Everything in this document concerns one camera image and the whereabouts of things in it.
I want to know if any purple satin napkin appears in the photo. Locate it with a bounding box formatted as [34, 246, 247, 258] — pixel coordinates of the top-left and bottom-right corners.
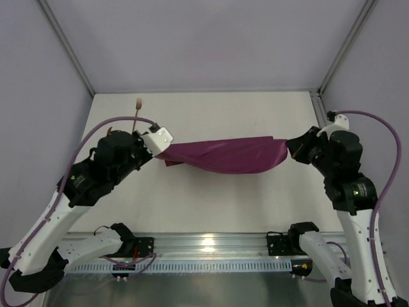
[157, 136, 288, 175]

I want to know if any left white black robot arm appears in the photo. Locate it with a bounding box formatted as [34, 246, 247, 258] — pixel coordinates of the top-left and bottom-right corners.
[1, 129, 173, 294]

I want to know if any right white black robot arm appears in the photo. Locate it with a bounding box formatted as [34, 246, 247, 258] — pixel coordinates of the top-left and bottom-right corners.
[286, 127, 408, 306]

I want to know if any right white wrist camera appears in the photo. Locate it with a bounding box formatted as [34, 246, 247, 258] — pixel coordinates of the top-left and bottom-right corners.
[316, 111, 350, 139]

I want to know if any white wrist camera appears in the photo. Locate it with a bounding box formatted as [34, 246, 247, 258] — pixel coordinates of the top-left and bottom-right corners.
[141, 124, 174, 157]
[316, 111, 350, 139]

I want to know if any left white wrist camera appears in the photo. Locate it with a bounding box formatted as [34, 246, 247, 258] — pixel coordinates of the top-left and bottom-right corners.
[141, 124, 174, 157]

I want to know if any right side aluminium rail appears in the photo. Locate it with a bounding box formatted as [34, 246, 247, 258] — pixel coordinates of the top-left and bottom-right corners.
[309, 90, 327, 128]

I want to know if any aluminium rail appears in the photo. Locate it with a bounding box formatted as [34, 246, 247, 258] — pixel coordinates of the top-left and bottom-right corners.
[309, 90, 327, 128]
[63, 231, 349, 258]

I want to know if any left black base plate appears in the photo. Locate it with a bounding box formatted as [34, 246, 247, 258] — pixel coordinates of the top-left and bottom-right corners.
[127, 237, 155, 259]

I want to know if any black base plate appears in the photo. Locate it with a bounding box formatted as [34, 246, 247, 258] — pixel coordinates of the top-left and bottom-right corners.
[266, 232, 306, 256]
[127, 237, 155, 259]

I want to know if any front aluminium rail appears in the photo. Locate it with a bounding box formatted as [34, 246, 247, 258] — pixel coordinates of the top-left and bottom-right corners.
[63, 231, 349, 258]

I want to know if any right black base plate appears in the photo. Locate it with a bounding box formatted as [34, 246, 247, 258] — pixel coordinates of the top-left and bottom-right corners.
[266, 232, 306, 256]

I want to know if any grey slotted cable duct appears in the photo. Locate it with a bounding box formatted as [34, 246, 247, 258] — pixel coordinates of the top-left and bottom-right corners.
[70, 258, 293, 274]

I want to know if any left corner aluminium post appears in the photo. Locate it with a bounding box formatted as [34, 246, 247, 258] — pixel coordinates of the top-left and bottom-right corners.
[36, 0, 96, 98]

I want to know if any corner aluminium post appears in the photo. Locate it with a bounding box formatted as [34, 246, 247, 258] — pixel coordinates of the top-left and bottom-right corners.
[318, 0, 378, 96]
[36, 0, 96, 98]

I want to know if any right corner aluminium post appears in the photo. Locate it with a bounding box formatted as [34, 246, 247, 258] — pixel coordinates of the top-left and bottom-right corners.
[318, 0, 378, 96]

